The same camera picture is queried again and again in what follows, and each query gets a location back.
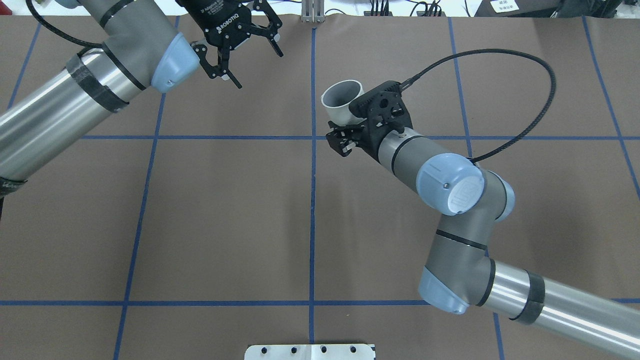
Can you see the white mug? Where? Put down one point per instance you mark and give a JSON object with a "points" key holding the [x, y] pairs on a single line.
{"points": [[337, 99]]}

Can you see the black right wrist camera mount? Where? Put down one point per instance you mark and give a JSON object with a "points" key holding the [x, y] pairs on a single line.
{"points": [[384, 103]]}

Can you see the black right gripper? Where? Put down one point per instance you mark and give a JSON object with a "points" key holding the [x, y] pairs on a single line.
{"points": [[368, 141]]}

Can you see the aluminium frame post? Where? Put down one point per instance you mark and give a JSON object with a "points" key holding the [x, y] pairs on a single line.
{"points": [[313, 11]]}

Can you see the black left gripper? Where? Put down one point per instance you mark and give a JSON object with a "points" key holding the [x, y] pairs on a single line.
{"points": [[216, 20]]}

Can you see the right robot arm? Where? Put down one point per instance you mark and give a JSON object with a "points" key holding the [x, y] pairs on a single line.
{"points": [[458, 273]]}

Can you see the white central mounting post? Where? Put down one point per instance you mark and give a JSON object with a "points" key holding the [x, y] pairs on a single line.
{"points": [[323, 351]]}

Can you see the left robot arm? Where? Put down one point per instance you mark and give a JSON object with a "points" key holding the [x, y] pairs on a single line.
{"points": [[142, 50]]}

